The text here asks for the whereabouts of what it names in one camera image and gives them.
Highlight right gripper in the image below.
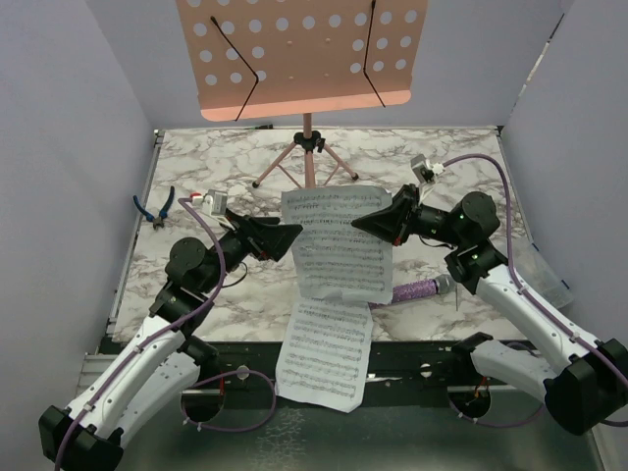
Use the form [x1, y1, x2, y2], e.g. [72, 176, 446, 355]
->
[352, 183, 466, 247]

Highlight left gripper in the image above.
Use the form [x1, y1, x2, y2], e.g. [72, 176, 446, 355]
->
[200, 208, 302, 293]

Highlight sheet music page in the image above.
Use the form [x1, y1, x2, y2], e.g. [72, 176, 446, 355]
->
[275, 298, 373, 413]
[281, 185, 393, 304]

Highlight pink music stand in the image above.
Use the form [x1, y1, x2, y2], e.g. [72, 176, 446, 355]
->
[177, 1, 429, 188]

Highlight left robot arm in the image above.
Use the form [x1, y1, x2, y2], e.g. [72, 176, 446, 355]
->
[38, 211, 303, 470]

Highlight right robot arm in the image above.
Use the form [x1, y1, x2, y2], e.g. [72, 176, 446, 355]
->
[351, 184, 627, 436]

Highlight purple glitter microphone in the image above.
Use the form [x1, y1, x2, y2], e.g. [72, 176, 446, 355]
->
[369, 275, 456, 310]

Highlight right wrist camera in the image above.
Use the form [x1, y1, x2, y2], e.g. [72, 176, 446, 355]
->
[410, 154, 445, 201]

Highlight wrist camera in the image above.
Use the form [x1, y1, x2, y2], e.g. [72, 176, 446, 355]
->
[189, 189, 228, 219]
[410, 154, 445, 201]

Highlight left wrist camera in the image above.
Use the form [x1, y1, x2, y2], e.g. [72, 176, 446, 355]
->
[189, 189, 228, 219]

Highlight blue handled pliers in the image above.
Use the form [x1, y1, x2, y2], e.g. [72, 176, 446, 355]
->
[131, 184, 177, 231]

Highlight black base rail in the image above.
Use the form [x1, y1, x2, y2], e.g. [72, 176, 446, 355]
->
[82, 340, 598, 408]

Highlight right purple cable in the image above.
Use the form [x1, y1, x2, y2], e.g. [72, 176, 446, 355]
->
[441, 152, 628, 429]

